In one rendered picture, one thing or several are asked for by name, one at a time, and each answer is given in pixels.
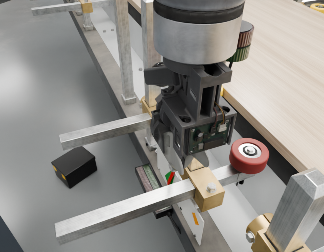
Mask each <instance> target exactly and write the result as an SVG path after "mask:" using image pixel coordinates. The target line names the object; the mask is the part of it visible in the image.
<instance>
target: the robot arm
mask: <svg viewBox="0 0 324 252"><path fill-rule="evenodd" d="M244 5H245V0H153V43H154V48H155V50H156V51H157V53H158V54H160V55H161V56H163V62H158V63H156V64H155V65H153V66H152V68H147V69H144V71H143V73H144V78H145V84H146V85H151V86H158V87H167V86H168V88H165V89H161V93H160V94H159V95H158V96H157V97H156V98H155V101H156V103H157V104H156V110H153V111H151V115H152V119H151V123H150V130H151V134H152V136H153V138H154V140H155V141H156V143H157V145H158V146H159V148H160V150H161V151H162V153H163V154H164V156H165V158H166V160H167V161H168V163H169V164H170V166H171V167H172V168H174V169H175V170H177V171H178V172H179V174H180V175H184V169H185V168H187V167H188V166H189V164H190V163H191V162H192V161H193V159H194V158H195V159H196V160H197V161H199V162H200V163H201V164H202V165H203V166H204V167H205V168H207V167H209V165H210V159H209V156H208V154H207V150H210V149H214V148H217V147H220V146H224V145H226V144H228V145H230V144H231V139H232V134H233V130H234V125H235V121H236V116H237V112H236V111H235V110H234V109H233V108H232V107H231V106H230V105H229V104H228V103H227V102H226V101H225V100H224V98H223V97H222V96H221V95H220V94H221V88H222V84H226V83H230V82H231V78H232V73H233V71H232V70H231V69H230V68H229V67H228V66H227V65H226V60H227V59H229V58H230V57H232V56H233V55H234V54H235V53H236V49H237V44H238V38H239V33H240V28H241V22H242V17H243V10H244ZM230 123H231V126H230ZM229 128H230V130H229ZM228 132H229V135H228ZM179 146H180V147H179Z"/></svg>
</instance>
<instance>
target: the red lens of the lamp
mask: <svg viewBox="0 0 324 252"><path fill-rule="evenodd" d="M250 24H251V23H250ZM251 25H252V24H251ZM253 33H254V26H253V25H252V30H251V31H249V32H245V33H240V34H239V38H238V44H237V48H242V47H246V46H248V45H250V44H251V42H252V38H253Z"/></svg>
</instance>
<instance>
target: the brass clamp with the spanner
mask: <svg viewBox="0 0 324 252"><path fill-rule="evenodd" d="M179 175H180V174H179ZM180 177H181V178H182V180H186V179H190V181H191V183H192V184H193V186H194V188H195V195H194V197H193V199H194V200H195V202H196V204H197V205H198V207H199V209H200V210H201V212H202V213H203V212H206V211H208V210H211V209H213V208H216V207H219V206H221V205H222V204H223V199H224V195H225V190H224V188H223V187H222V185H221V184H220V183H219V181H218V180H217V178H216V177H215V175H214V174H213V173H212V171H211V170H210V168H209V167H207V168H206V167H203V168H200V169H197V170H194V171H190V170H189V168H188V167H187V168H185V169H184V175H180ZM209 183H214V184H215V185H216V189H217V190H216V192H215V193H208V192H207V190H206V187H207V186H208V184H209Z"/></svg>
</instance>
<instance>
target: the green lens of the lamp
mask: <svg viewBox="0 0 324 252"><path fill-rule="evenodd" d="M250 47H251V44H250V45H249V46H247V47H245V48H241V49H236V53H235V54H234V55H233V56H232V57H230V58H229V59H227V60H226V62H231V63H236V62H242V61H244V60H246V59H247V58H248V56H249V52H250Z"/></svg>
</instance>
